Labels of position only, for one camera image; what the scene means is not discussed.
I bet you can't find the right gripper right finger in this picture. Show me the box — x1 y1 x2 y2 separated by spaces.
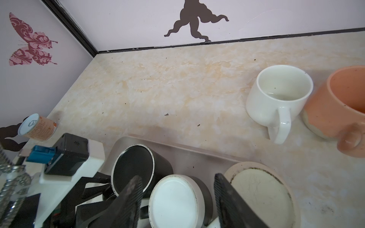
213 173 267 228

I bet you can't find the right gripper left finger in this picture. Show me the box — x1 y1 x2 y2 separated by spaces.
89 175 143 228

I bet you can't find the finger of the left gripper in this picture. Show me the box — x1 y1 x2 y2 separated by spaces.
75 194 116 228
61 172 111 217

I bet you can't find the white ribbed-bottom mug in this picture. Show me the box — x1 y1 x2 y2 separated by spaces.
246 65 314 144

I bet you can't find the peach orange mug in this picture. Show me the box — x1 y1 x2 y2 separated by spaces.
302 66 365 158

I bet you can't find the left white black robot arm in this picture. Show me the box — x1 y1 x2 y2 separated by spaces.
1 145 105 228

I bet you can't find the cream beige mug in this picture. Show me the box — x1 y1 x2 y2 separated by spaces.
224 161 301 228

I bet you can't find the translucent plastic tray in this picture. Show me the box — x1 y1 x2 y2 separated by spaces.
99 135 244 194

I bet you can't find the orange tin can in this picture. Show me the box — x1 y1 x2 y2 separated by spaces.
18 114 58 141

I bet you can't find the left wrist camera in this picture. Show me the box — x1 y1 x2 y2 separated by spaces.
25 132 106 184

